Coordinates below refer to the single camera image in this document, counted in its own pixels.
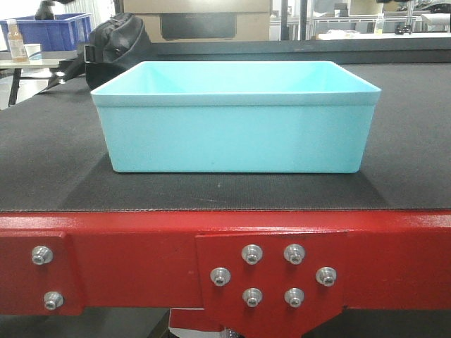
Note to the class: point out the light blue plastic bin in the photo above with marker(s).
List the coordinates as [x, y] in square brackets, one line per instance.
[236, 117]

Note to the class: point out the black conveyor belt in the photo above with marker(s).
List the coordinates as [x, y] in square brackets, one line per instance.
[54, 157]

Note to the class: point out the silver bolt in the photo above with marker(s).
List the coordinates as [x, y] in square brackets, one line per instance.
[326, 276]
[220, 276]
[53, 300]
[294, 254]
[252, 297]
[294, 297]
[252, 254]
[42, 255]

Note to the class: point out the black backpack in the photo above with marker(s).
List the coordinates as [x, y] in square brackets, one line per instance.
[113, 47]

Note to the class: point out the white side table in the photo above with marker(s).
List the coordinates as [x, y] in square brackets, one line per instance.
[50, 60]

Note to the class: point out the blue crate on table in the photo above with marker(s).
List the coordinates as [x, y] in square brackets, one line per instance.
[64, 33]

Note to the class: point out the white paper cup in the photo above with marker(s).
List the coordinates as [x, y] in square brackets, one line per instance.
[33, 51]

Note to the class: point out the orange drink bottle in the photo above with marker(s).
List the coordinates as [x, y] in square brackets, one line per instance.
[16, 44]

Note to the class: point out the red conveyor frame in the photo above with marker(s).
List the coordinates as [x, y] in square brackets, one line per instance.
[390, 260]

